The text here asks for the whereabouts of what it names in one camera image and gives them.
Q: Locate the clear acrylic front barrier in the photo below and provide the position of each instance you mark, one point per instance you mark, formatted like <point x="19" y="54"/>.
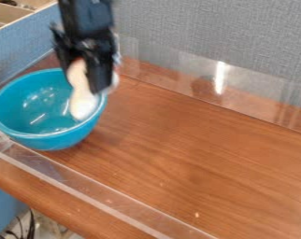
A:
<point x="116" y="204"/>

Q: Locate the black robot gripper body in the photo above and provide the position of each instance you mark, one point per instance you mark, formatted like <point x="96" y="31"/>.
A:
<point x="86" y="30"/>

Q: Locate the blue ceramic bowl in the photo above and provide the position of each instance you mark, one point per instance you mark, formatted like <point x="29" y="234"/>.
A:
<point x="35" y="117"/>

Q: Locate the white toy mushroom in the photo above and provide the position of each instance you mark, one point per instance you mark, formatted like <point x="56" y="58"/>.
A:
<point x="83" y="100"/>

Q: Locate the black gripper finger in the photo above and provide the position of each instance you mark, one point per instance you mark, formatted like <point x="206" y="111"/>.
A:
<point x="99" y="73"/>
<point x="67" y="59"/>

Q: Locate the clear acrylic barrier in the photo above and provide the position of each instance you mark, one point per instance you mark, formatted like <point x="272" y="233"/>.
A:
<point x="116" y="204"/>
<point x="261" y="96"/>

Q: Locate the clear acrylic back barrier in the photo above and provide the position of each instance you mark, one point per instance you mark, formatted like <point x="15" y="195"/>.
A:
<point x="261" y="96"/>

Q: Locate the wooden shelf unit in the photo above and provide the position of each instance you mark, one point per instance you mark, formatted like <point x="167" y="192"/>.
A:
<point x="13" y="10"/>

